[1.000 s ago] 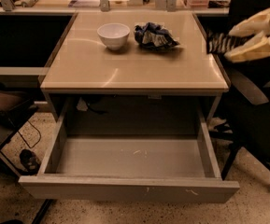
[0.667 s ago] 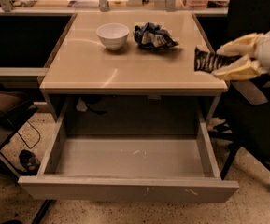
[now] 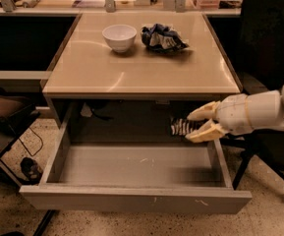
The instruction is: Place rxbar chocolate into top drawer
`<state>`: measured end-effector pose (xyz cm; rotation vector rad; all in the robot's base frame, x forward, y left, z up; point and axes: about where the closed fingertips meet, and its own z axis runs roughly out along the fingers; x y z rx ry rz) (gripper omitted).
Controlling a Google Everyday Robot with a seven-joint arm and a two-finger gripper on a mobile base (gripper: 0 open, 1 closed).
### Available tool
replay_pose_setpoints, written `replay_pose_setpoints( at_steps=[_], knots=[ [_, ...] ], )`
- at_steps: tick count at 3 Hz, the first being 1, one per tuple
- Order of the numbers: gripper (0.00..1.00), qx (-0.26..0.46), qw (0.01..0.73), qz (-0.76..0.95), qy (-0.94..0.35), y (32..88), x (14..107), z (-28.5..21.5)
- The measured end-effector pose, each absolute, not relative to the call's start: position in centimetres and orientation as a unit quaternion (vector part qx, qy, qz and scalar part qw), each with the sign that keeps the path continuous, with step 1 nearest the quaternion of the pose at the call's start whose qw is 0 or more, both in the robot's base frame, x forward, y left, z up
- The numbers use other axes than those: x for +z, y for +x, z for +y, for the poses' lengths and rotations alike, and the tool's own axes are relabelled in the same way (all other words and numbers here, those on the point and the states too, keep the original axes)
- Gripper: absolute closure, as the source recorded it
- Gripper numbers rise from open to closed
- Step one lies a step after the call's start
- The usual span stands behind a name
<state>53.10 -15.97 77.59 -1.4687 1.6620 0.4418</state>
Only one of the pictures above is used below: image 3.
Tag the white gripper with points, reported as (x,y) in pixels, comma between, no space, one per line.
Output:
(233,113)

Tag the dark rxbar chocolate bar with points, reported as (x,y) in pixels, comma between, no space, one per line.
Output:
(182,127)

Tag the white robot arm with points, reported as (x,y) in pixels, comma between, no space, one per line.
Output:
(265,110)

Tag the open grey top drawer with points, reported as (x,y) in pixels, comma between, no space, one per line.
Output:
(126,158)

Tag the beige cabinet with glossy top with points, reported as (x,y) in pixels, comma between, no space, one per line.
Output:
(88,68)

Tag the crumpled blue chip bag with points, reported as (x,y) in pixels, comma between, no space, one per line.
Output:
(162,39)

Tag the black office chair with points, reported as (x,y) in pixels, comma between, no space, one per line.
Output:
(259,63)

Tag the white ceramic bowl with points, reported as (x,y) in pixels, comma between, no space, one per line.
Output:
(120,38)

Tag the brown chair at left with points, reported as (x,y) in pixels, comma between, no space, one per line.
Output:
(17,113)

